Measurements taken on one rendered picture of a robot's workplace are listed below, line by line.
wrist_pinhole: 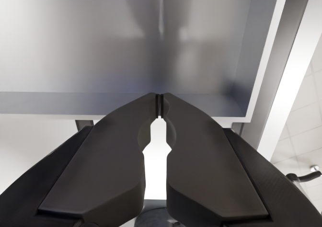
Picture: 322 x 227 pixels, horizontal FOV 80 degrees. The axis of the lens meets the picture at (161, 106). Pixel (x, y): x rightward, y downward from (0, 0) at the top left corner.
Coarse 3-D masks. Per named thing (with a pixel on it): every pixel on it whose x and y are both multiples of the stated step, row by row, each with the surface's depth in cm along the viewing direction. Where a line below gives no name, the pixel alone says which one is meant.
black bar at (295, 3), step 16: (288, 0) 11; (304, 0) 11; (288, 16) 11; (288, 32) 11; (272, 48) 12; (288, 48) 12; (272, 64) 12; (272, 80) 13; (272, 96) 14; (256, 112) 14; (240, 128) 15; (256, 128) 15; (256, 144) 16
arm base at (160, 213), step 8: (160, 208) 39; (144, 216) 39; (152, 216) 38; (160, 216) 38; (168, 216) 37; (136, 224) 40; (144, 224) 38; (152, 224) 37; (160, 224) 37; (168, 224) 37; (176, 224) 38
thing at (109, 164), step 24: (144, 96) 11; (120, 120) 9; (144, 120) 9; (96, 144) 8; (120, 144) 8; (144, 144) 9; (72, 168) 6; (96, 168) 6; (120, 168) 6; (144, 168) 7; (72, 192) 6; (96, 192) 6; (120, 192) 6; (144, 192) 7; (72, 216) 5; (96, 216) 6; (120, 216) 6
